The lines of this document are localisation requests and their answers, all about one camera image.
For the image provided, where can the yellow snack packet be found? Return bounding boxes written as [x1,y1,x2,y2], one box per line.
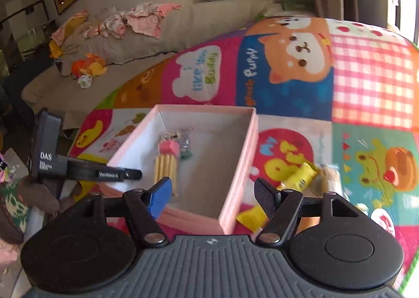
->
[236,162,318,232]

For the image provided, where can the green white snack packet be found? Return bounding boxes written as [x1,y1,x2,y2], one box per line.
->
[158,127,193,160]

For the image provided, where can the grey long pillow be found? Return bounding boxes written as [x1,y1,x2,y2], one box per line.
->
[60,0,276,66]

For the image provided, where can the biscuit stick pack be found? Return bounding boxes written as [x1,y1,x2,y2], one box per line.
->
[154,140,180,197]

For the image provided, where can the green tissue pack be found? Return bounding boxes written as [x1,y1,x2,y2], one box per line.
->
[283,0,307,12]

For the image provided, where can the orange plush toy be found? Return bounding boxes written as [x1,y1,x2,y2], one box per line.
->
[71,54,107,78]

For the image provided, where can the clear wrapped pastry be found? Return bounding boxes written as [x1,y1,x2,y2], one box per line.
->
[310,164,343,197]

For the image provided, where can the pink cardboard box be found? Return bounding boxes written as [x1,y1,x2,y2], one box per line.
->
[100,105,258,235]

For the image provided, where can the colourful cartoon play mat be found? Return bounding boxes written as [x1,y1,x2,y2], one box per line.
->
[67,16,419,295]

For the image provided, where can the pink crumpled clothes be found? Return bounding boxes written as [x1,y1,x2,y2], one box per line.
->
[50,2,182,47]

